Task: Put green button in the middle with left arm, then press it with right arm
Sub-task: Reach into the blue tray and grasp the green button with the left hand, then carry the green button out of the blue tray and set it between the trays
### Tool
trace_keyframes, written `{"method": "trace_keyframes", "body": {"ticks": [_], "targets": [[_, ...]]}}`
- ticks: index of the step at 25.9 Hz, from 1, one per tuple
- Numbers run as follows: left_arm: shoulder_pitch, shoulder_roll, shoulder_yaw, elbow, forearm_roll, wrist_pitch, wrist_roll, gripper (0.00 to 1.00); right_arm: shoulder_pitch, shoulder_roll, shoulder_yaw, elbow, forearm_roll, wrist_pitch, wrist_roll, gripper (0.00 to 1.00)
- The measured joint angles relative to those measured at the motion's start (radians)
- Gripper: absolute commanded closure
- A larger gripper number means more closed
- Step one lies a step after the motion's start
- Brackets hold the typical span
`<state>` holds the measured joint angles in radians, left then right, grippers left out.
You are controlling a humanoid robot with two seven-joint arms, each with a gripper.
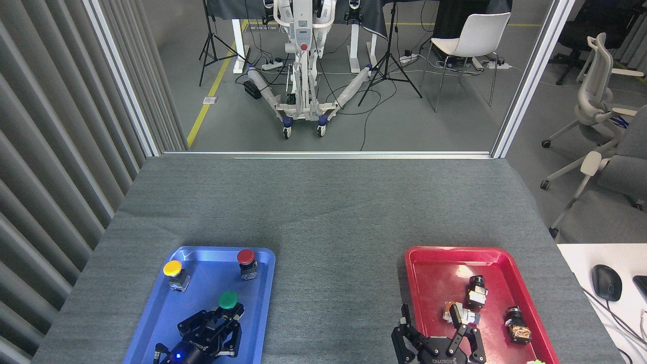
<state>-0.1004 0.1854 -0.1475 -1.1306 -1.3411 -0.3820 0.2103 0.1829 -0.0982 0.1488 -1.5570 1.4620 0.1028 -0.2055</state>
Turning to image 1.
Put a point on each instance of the red plastic tray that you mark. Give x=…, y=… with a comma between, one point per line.
x=434, y=283

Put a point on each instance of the black flat device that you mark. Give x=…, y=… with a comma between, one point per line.
x=642, y=285

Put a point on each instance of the grey floor outlet box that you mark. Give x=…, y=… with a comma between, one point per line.
x=210, y=100

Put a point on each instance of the white side desk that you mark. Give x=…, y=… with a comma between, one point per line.
x=581, y=258

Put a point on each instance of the white desk leg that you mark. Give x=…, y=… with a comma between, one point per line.
x=356, y=48
x=238, y=45

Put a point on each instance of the black switch with orange base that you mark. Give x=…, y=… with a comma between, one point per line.
x=517, y=326

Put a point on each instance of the black power adapter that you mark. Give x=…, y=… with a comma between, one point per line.
x=252, y=90

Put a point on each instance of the silver frame post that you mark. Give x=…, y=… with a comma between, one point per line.
x=119, y=76
x=530, y=76

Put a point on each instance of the silver frame rail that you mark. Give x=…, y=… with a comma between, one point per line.
x=328, y=154

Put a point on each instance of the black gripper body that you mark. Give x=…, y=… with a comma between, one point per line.
x=189, y=353
x=442, y=351

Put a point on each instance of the black knob switch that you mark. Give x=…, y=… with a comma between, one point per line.
x=476, y=292

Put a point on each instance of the white chair with metal legs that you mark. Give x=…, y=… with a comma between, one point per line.
x=480, y=33

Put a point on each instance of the grey padded office chair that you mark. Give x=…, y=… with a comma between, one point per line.
x=627, y=162

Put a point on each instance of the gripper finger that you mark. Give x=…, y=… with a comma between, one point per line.
x=473, y=341
x=231, y=338
x=199, y=323
x=403, y=341

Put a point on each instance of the black office chair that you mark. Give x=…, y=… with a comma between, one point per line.
x=591, y=25

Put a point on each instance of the white and orange switch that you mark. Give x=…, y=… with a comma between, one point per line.
x=470, y=316

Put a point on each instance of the green push button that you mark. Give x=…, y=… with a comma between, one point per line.
x=228, y=299

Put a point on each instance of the black tripod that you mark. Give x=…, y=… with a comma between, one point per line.
x=209, y=40
x=388, y=60

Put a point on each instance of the red push button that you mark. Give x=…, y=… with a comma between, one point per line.
x=246, y=256

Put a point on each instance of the black computer mouse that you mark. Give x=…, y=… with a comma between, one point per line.
x=606, y=282

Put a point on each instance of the blue plastic tray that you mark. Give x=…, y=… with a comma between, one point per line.
x=207, y=283

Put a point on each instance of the light grey office chair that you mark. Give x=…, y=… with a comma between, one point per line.
x=596, y=86

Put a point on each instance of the white power strip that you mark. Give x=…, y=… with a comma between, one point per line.
x=271, y=65
x=408, y=58
x=498, y=64

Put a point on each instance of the yellow push button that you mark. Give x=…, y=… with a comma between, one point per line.
x=172, y=268

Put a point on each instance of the white stand on wheels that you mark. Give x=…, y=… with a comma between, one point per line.
x=302, y=35

